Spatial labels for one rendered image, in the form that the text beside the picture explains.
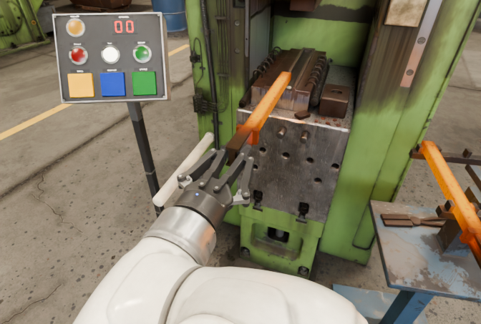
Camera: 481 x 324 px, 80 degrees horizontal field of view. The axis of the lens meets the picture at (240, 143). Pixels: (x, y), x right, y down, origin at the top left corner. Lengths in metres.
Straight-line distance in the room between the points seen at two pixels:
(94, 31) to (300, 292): 0.98
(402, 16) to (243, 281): 0.88
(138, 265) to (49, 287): 1.50
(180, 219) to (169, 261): 0.07
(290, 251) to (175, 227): 1.16
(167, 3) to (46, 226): 4.22
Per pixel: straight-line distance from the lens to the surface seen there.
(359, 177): 1.31
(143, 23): 1.04
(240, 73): 1.17
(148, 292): 0.32
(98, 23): 1.08
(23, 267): 1.98
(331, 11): 1.37
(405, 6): 1.01
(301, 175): 1.08
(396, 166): 1.28
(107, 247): 1.85
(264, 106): 0.69
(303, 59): 1.26
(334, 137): 0.96
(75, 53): 1.09
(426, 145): 0.92
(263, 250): 1.51
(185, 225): 0.38
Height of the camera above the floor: 1.40
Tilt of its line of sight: 36 degrees down
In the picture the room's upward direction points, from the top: straight up
